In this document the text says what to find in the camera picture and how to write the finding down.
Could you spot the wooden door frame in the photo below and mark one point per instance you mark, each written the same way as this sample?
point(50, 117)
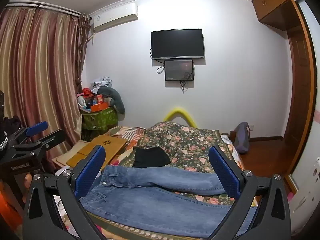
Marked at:
point(302, 85)

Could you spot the dark beaded cloth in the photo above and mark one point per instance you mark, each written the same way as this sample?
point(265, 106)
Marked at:
point(8, 132)

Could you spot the beige flat board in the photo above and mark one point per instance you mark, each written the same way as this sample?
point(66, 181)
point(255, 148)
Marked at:
point(67, 156)

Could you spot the black wall television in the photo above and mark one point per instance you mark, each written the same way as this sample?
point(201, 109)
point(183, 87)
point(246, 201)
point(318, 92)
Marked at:
point(177, 43)

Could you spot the purple backpack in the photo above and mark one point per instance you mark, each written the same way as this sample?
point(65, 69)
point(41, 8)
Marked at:
point(242, 137)

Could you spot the grey plush toy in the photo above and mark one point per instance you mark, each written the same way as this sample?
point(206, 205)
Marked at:
point(117, 100)

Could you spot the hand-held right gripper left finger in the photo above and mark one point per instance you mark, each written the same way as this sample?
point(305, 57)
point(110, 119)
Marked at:
point(93, 170)

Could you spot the red striped sheet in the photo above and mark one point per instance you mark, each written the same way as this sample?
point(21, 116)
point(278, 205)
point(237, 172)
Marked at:
point(130, 135)

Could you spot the floral bedspread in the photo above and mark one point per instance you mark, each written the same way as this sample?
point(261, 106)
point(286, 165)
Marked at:
point(190, 140)

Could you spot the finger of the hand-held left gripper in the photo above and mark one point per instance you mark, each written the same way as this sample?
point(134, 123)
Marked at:
point(47, 138)
point(37, 127)

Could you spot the striped pink gold curtain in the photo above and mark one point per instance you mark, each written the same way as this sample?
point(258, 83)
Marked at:
point(40, 75)

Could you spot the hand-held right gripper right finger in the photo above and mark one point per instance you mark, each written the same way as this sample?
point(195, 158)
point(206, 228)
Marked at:
point(225, 172)

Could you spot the pale grey crumpled cloth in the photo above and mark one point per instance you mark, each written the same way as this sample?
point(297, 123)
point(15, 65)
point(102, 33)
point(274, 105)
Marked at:
point(102, 81)

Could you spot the blue denim pants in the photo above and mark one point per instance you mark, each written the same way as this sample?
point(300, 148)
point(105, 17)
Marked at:
point(150, 205)

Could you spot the black cloth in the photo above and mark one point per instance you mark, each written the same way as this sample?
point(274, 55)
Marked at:
point(150, 157)

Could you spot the red packet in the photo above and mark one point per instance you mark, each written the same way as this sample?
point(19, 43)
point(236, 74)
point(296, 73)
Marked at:
point(87, 92)

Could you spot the white air conditioner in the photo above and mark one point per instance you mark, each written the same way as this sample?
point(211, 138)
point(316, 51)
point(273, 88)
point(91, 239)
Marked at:
point(115, 17)

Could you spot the wooden lap desk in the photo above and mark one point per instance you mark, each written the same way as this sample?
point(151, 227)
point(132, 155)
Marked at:
point(105, 146)

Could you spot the orange box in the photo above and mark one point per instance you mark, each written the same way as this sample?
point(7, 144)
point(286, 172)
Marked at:
point(100, 107)

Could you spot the curtain rail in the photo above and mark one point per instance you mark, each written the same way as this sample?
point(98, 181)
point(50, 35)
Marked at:
point(42, 6)

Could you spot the small black wall monitor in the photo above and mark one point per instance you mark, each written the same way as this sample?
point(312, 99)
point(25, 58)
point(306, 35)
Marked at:
point(178, 70)

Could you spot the white bedside cabinet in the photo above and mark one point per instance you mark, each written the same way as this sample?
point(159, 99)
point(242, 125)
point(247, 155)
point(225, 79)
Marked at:
point(305, 205)

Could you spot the wooden overhead cabinet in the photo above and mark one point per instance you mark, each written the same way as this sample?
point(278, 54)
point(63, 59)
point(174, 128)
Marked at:
point(272, 2)

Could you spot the green box with clutter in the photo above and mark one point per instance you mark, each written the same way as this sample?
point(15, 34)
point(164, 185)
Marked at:
point(100, 121)

